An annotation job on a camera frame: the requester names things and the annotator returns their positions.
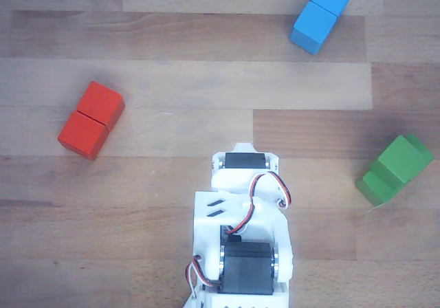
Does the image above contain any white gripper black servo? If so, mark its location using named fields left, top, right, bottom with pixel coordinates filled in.
left=209, top=142, right=281, bottom=197

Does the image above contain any small green cube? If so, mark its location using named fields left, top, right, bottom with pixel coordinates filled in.
left=370, top=135, right=425, bottom=189

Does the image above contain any long green block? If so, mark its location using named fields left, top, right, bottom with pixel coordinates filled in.
left=355, top=133, right=435, bottom=208

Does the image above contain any long blue block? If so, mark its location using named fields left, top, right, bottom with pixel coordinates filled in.
left=288, top=0, right=355, bottom=56

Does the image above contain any long red block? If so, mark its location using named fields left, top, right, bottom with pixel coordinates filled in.
left=57, top=80, right=126, bottom=162

